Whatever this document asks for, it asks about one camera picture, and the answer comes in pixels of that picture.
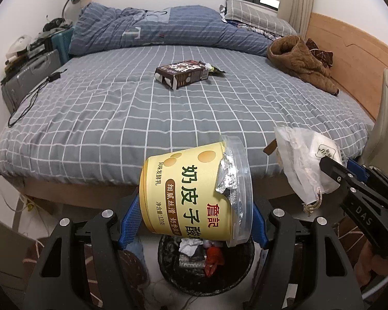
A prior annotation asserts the white plastic bag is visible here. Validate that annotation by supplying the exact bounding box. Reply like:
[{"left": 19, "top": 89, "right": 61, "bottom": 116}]
[{"left": 263, "top": 126, "right": 348, "bottom": 215}]

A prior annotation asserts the brown padded jacket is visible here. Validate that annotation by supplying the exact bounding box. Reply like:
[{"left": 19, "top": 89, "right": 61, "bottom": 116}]
[{"left": 267, "top": 35, "right": 340, "bottom": 96}]

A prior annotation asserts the black tangled bundle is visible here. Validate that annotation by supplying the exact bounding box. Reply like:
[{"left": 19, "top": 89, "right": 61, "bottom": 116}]
[{"left": 43, "top": 19, "right": 72, "bottom": 33}]

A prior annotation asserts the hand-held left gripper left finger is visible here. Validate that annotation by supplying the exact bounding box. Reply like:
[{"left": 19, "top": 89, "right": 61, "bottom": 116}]
[{"left": 27, "top": 197, "right": 141, "bottom": 310}]

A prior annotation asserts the plaid cloth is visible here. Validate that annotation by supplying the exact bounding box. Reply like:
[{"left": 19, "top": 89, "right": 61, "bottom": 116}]
[{"left": 220, "top": 5, "right": 280, "bottom": 41}]

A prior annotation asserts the yellow yogurt cup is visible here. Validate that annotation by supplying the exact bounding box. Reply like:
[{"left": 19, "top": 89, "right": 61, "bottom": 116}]
[{"left": 139, "top": 136, "right": 255, "bottom": 248}]

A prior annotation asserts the brown drink carton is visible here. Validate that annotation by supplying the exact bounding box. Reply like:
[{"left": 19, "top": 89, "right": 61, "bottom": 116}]
[{"left": 154, "top": 60, "right": 210, "bottom": 90}]

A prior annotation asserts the silver foil wrapper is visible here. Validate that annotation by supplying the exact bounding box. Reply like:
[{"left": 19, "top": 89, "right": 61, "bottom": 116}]
[{"left": 179, "top": 252, "right": 207, "bottom": 268}]

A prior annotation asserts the grey checked pillow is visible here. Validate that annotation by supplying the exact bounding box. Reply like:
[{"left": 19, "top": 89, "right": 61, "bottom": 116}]
[{"left": 225, "top": 0, "right": 300, "bottom": 38}]

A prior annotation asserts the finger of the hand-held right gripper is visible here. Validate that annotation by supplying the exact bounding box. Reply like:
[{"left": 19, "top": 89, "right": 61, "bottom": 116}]
[
  {"left": 347, "top": 159, "right": 371, "bottom": 181},
  {"left": 319, "top": 157, "right": 356, "bottom": 189}
]

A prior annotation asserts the bed with grey checked sheet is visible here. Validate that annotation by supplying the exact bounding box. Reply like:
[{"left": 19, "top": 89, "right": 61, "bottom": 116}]
[{"left": 0, "top": 43, "right": 376, "bottom": 208}]

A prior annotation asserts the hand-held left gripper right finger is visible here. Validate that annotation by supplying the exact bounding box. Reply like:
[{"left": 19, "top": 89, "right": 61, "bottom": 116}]
[{"left": 250, "top": 205, "right": 364, "bottom": 310}]

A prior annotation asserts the blue striped duvet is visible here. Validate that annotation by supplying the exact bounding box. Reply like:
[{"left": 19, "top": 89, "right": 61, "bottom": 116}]
[{"left": 68, "top": 3, "right": 277, "bottom": 57}]

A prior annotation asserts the person's right hand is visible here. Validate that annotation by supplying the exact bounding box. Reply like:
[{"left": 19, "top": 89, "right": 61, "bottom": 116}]
[{"left": 356, "top": 241, "right": 387, "bottom": 286}]

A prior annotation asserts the beige curtain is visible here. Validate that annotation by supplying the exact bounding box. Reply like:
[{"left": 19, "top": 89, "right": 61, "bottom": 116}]
[{"left": 276, "top": 0, "right": 317, "bottom": 35}]

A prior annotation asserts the crumpled white paper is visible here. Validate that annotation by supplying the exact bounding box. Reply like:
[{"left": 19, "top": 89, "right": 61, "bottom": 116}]
[{"left": 179, "top": 238, "right": 202, "bottom": 255}]

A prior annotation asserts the teal suitcase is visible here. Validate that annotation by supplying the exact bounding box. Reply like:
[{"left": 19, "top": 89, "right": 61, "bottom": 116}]
[{"left": 51, "top": 27, "right": 75, "bottom": 65}]

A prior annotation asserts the dark patterned cloth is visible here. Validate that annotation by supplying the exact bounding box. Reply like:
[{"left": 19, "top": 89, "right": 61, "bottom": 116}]
[{"left": 305, "top": 39, "right": 333, "bottom": 69}]

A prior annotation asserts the brown patterned slipper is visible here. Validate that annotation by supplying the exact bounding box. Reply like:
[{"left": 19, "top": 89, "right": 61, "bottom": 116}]
[{"left": 118, "top": 250, "right": 151, "bottom": 301}]

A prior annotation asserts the black trash bin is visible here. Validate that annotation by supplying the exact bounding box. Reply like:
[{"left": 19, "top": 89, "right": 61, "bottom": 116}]
[{"left": 158, "top": 232, "right": 256, "bottom": 296}]

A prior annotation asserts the grey suitcase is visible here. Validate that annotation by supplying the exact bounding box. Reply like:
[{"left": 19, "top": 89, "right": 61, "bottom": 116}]
[{"left": 2, "top": 50, "right": 61, "bottom": 110}]

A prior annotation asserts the white rounded object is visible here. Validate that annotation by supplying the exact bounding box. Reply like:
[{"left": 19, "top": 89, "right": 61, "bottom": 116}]
[{"left": 6, "top": 36, "right": 31, "bottom": 59}]

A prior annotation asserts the red plastic wrapper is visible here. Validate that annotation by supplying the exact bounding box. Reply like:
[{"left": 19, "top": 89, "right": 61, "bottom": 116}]
[{"left": 204, "top": 247, "right": 225, "bottom": 277}]

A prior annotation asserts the black cable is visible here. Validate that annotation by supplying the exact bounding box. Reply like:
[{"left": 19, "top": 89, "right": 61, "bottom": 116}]
[{"left": 8, "top": 68, "right": 68, "bottom": 128}]

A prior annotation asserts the wooden headboard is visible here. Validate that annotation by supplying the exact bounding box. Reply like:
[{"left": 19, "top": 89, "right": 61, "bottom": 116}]
[{"left": 305, "top": 13, "right": 388, "bottom": 121}]

